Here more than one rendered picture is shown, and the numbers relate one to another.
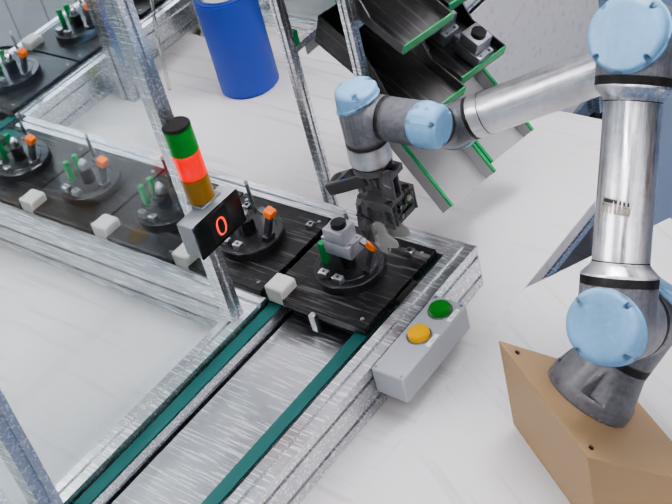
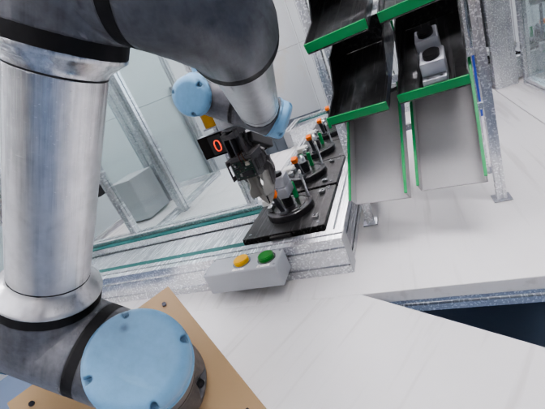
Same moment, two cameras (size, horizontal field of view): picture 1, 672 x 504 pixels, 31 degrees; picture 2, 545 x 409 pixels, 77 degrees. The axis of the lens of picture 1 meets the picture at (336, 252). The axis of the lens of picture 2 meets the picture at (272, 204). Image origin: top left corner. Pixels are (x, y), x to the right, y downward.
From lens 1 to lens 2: 2.02 m
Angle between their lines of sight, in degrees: 62
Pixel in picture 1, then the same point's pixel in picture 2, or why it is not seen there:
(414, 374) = (215, 279)
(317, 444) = (171, 275)
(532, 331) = (313, 323)
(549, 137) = not seen: outside the picture
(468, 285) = (330, 262)
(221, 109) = not seen: hidden behind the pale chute
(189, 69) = not seen: hidden behind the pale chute
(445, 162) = (384, 170)
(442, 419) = (218, 319)
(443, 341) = (247, 276)
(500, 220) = (434, 243)
